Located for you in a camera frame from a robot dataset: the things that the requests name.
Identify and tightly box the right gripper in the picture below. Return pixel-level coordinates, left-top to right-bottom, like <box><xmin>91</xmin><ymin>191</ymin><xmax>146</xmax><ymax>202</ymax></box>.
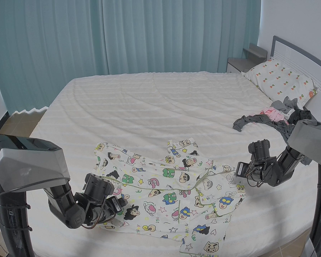
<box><xmin>235</xmin><ymin>161</ymin><xmax>262</xmax><ymax>183</ymax></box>

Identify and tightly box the white printed pillow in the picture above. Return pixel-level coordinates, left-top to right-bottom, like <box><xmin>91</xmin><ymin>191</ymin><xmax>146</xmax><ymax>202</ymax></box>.
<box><xmin>242</xmin><ymin>58</ymin><xmax>319</xmax><ymax>109</ymax></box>

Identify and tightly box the bed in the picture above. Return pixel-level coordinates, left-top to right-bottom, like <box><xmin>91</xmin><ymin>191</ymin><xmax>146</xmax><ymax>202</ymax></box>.
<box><xmin>24</xmin><ymin>35</ymin><xmax>321</xmax><ymax>257</ymax></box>

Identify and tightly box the black garment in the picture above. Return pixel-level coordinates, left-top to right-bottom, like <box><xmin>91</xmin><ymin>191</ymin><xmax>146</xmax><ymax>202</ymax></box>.
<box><xmin>287</xmin><ymin>109</ymin><xmax>313</xmax><ymax>125</ymax></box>

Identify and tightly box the light grey garment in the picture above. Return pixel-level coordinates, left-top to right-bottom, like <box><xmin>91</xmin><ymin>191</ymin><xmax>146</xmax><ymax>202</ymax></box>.
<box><xmin>269</xmin><ymin>97</ymin><xmax>304</xmax><ymax>110</ymax></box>

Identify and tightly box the blue-green curtain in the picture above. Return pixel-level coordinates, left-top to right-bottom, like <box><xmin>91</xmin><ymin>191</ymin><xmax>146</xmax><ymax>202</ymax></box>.
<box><xmin>0</xmin><ymin>0</ymin><xmax>109</xmax><ymax>116</ymax></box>
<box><xmin>102</xmin><ymin>0</ymin><xmax>261</xmax><ymax>74</ymax></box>

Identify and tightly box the grey bedside table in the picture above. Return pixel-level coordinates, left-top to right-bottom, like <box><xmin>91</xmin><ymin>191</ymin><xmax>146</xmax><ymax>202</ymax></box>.
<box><xmin>227</xmin><ymin>43</ymin><xmax>268</xmax><ymax>73</ymax></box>

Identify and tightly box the white printed pyjama top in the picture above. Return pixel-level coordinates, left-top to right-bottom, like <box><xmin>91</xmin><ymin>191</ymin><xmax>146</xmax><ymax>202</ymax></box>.
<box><xmin>92</xmin><ymin>137</ymin><xmax>246</xmax><ymax>255</ymax></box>

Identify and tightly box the dark grey garment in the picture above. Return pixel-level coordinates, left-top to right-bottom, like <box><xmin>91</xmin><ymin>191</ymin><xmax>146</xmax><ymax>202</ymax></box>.
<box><xmin>233</xmin><ymin>115</ymin><xmax>313</xmax><ymax>166</ymax></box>

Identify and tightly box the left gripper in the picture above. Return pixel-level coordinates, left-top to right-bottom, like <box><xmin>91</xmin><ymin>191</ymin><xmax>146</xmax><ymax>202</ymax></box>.
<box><xmin>92</xmin><ymin>196</ymin><xmax>129</xmax><ymax>225</ymax></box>

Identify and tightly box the pink garment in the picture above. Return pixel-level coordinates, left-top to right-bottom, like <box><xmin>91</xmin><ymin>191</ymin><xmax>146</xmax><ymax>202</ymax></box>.
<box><xmin>261</xmin><ymin>107</ymin><xmax>289</xmax><ymax>125</ymax></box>

